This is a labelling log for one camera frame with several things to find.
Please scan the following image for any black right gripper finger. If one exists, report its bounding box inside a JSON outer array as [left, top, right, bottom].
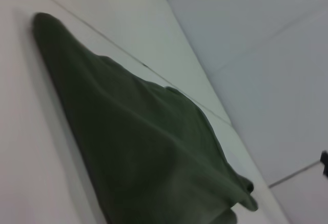
[[320, 151, 328, 178]]

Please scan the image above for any dark green t-shirt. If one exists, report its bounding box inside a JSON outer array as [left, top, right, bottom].
[[32, 12, 259, 224]]

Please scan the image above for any silver wall panel strip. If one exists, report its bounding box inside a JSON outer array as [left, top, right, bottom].
[[268, 160, 323, 189]]

